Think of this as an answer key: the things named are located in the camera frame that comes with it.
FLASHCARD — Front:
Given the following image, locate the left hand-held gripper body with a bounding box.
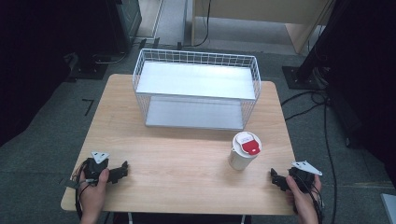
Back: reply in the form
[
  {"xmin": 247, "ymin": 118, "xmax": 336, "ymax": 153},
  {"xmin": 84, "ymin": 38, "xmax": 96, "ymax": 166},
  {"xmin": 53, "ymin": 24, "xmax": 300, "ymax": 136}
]
[{"xmin": 82, "ymin": 150, "xmax": 120, "ymax": 187}]

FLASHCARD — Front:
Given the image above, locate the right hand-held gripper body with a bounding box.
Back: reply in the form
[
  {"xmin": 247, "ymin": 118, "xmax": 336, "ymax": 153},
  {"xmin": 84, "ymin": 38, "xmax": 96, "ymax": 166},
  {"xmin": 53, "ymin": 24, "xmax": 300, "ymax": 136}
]
[{"xmin": 278, "ymin": 160, "xmax": 323, "ymax": 194}]

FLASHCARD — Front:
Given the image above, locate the white cup with red lid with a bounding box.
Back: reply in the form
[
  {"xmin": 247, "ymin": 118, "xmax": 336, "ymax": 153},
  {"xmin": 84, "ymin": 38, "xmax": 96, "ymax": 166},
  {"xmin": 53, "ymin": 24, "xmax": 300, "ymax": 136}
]
[{"xmin": 228, "ymin": 131, "xmax": 262, "ymax": 172}]

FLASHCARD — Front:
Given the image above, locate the white wire shelf rack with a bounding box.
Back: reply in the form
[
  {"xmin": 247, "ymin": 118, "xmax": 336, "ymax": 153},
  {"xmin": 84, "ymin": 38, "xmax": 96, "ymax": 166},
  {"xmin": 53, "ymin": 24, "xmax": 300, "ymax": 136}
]
[{"xmin": 132, "ymin": 48, "xmax": 262, "ymax": 132}]

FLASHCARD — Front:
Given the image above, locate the person's right hand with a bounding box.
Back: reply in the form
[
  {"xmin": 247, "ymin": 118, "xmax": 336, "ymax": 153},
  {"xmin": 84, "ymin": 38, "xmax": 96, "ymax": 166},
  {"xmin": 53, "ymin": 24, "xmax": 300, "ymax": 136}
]
[{"xmin": 285, "ymin": 174, "xmax": 322, "ymax": 224}]

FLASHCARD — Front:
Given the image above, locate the person's left hand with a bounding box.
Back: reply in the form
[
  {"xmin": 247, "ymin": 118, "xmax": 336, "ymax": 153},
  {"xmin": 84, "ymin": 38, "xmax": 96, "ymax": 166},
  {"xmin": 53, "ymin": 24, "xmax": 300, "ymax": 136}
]
[{"xmin": 78, "ymin": 168, "xmax": 110, "ymax": 221}]

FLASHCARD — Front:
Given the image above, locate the grey box corner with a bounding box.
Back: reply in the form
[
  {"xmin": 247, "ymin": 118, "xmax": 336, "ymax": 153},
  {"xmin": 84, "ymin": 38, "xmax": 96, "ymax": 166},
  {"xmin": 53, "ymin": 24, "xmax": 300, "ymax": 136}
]
[{"xmin": 380, "ymin": 192, "xmax": 396, "ymax": 224}]

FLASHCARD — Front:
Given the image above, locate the black stand foot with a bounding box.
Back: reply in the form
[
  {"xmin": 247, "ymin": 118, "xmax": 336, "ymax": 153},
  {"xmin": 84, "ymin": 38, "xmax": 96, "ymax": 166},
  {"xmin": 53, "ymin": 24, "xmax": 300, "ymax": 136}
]
[{"xmin": 64, "ymin": 51, "xmax": 129, "ymax": 82}]

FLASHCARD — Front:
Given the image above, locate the dark equipment case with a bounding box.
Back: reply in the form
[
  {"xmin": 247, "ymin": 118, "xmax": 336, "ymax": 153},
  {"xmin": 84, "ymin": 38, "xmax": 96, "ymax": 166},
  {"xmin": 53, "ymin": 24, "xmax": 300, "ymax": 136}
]
[{"xmin": 106, "ymin": 0, "xmax": 143, "ymax": 54}]

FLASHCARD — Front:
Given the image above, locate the light wooden cabinet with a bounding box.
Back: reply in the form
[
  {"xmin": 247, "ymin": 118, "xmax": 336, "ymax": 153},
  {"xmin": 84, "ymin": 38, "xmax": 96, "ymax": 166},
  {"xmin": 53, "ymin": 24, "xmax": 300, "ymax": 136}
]
[{"xmin": 190, "ymin": 0, "xmax": 337, "ymax": 55}]

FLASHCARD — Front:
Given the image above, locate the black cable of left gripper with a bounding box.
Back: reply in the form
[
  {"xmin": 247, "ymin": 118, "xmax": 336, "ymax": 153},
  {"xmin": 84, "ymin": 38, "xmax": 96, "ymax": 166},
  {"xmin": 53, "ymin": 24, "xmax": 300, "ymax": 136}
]
[{"xmin": 70, "ymin": 158, "xmax": 94, "ymax": 220}]

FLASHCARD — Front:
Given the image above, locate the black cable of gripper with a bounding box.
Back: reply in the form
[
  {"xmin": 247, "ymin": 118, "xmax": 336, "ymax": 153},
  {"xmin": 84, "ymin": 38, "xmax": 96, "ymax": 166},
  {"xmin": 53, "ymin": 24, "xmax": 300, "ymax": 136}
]
[
  {"xmin": 295, "ymin": 174, "xmax": 326, "ymax": 224},
  {"xmin": 70, "ymin": 158, "xmax": 94, "ymax": 220}
]

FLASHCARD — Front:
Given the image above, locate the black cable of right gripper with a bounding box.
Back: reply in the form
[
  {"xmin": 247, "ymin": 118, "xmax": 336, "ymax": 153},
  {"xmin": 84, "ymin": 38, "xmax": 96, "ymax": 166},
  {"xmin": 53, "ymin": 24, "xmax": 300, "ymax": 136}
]
[{"xmin": 295, "ymin": 174, "xmax": 326, "ymax": 224}]

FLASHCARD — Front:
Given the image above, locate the black floor cable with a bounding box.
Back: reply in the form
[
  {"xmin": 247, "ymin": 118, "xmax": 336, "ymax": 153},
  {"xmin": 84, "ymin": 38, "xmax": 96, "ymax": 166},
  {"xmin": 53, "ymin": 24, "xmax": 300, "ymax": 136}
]
[{"xmin": 280, "ymin": 89, "xmax": 339, "ymax": 224}]

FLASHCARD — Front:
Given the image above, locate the black stand base plate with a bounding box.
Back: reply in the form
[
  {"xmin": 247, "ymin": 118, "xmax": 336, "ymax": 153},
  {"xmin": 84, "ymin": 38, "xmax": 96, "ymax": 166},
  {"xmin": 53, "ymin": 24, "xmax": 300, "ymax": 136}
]
[{"xmin": 281, "ymin": 64, "xmax": 331, "ymax": 91}]

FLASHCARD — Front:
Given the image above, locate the black hanging cable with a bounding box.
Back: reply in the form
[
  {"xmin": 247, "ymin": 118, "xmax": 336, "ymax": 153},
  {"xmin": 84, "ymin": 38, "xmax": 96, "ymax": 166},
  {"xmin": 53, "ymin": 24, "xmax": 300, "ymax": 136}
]
[{"xmin": 177, "ymin": 0, "xmax": 213, "ymax": 50}]

